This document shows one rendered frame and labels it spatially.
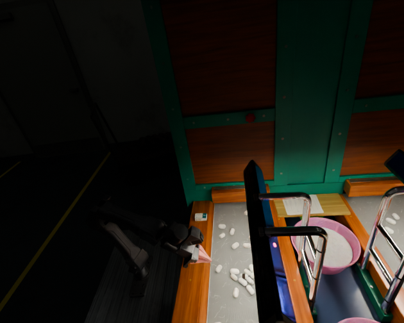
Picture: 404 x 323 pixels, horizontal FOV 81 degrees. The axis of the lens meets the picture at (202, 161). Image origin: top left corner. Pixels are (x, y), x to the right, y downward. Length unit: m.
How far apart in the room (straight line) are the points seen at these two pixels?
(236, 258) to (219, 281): 0.13
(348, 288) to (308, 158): 0.56
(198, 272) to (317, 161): 0.77
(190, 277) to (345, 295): 0.60
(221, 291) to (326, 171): 0.76
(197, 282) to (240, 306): 0.18
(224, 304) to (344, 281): 0.50
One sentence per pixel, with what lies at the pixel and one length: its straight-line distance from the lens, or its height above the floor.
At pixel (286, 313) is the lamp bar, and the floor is 1.09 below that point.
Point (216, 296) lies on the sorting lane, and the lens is 1.04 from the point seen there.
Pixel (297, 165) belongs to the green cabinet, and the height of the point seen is 0.96.
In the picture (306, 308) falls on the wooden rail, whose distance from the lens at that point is 1.00.
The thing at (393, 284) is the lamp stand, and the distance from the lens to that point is 1.02.
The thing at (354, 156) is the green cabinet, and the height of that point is 0.98.
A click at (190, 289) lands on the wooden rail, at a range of 1.04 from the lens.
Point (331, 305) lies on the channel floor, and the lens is 1.14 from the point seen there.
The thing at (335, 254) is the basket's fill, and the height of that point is 0.74.
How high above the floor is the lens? 1.64
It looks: 31 degrees down
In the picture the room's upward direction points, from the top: 9 degrees counter-clockwise
